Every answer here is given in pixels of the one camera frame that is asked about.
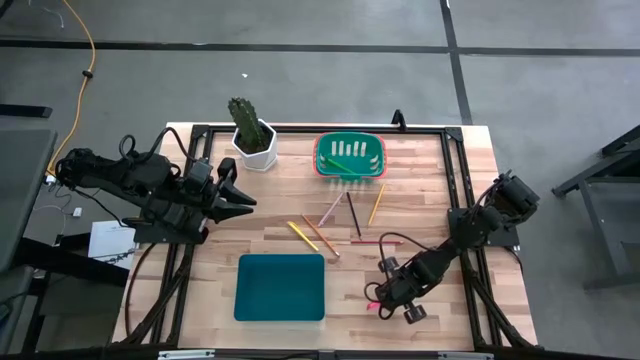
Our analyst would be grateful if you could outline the silver bracket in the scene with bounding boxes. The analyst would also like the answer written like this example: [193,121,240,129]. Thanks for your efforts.
[438,351,495,360]
[158,349,216,360]

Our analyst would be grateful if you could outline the grey side table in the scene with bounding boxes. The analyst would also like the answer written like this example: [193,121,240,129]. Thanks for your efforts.
[0,128,58,274]

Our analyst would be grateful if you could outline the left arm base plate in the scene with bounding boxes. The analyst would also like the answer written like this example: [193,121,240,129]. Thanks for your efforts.
[122,219,209,246]

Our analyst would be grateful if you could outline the yellow pen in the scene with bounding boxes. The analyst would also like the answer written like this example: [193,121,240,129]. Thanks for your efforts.
[286,220,320,253]

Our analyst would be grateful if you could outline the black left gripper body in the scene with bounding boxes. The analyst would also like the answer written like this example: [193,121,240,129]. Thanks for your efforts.
[182,157,239,234]

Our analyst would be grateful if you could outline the black aluminium table frame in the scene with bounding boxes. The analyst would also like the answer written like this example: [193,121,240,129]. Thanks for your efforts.
[112,123,539,349]

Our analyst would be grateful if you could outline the dark metal stand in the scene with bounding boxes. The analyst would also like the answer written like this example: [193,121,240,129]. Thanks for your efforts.
[552,124,640,291]

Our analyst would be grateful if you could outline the black stand frame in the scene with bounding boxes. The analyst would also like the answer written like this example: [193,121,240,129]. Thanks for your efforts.
[0,234,132,354]

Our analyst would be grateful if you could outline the orange pencil with eraser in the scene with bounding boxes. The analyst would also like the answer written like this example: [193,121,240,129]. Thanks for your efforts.
[300,214,341,259]

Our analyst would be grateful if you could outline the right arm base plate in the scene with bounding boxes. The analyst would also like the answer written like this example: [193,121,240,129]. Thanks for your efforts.
[447,207,521,249]

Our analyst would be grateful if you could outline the yellow floor cable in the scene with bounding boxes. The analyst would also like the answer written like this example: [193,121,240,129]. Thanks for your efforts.
[47,0,97,176]

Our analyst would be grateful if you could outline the light pink pen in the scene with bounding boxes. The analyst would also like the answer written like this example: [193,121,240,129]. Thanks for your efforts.
[317,191,345,228]

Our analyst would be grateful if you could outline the black pencil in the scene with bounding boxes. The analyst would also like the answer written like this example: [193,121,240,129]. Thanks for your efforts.
[346,191,363,241]

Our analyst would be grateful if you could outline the white hexagonal plant pot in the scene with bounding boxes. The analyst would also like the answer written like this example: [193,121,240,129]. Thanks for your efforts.
[230,118,279,173]

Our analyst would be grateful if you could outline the teal plastic tray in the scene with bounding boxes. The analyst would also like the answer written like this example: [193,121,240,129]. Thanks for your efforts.
[233,253,326,322]

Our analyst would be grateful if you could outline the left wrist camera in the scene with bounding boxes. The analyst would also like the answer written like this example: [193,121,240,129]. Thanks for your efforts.
[188,158,214,194]

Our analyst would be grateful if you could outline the green basket with red rim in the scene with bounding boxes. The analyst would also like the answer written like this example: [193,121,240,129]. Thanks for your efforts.
[313,131,389,180]

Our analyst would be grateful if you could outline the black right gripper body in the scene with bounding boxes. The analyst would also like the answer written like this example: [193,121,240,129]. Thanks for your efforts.
[373,255,432,325]

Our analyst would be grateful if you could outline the white paper sheet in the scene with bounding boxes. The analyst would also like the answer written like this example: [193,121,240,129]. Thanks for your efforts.
[88,220,137,270]

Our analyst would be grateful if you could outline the yellow pencil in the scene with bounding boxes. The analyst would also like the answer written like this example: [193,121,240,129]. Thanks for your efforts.
[367,184,386,226]

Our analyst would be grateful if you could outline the green cactus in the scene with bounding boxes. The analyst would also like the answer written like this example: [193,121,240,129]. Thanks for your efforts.
[227,96,271,154]

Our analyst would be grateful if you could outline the black floor bar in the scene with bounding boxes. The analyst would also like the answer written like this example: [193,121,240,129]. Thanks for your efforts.
[0,103,54,120]

